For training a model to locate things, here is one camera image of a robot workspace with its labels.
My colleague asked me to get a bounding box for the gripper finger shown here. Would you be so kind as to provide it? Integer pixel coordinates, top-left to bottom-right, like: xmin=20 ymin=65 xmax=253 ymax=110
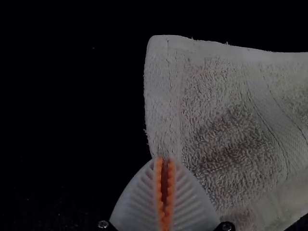
xmin=97 ymin=156 xmax=167 ymax=231
xmin=165 ymin=158 xmax=235 ymax=231

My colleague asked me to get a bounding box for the pale towel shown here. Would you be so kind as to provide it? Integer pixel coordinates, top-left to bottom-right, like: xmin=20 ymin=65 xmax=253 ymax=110
xmin=143 ymin=35 xmax=308 ymax=231

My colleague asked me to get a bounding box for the black mat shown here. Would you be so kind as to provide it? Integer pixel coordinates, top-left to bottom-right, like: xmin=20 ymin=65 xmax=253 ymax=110
xmin=0 ymin=0 xmax=308 ymax=231

